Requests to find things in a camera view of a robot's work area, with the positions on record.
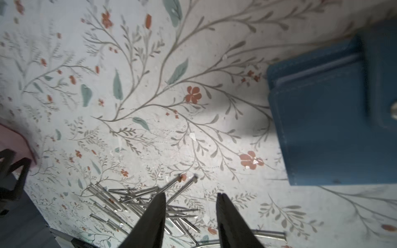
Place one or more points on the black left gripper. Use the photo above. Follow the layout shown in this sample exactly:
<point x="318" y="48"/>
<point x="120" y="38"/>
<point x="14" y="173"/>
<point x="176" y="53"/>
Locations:
<point x="8" y="166"/>

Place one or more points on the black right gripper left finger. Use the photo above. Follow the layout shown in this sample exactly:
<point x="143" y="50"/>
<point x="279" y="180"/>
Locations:
<point x="149" y="230"/>

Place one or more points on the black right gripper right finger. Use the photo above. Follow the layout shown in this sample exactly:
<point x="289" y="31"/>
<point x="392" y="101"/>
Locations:
<point x="232" y="228"/>

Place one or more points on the pink phone case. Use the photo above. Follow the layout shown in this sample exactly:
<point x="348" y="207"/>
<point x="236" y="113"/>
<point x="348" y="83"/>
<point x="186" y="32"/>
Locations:
<point x="16" y="142"/>

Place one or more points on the steel nail pile one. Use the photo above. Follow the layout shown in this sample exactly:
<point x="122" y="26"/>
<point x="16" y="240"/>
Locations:
<point x="100" y="192"/>

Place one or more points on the steel nail long upper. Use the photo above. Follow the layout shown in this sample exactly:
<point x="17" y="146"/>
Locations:
<point x="192" y="181"/>

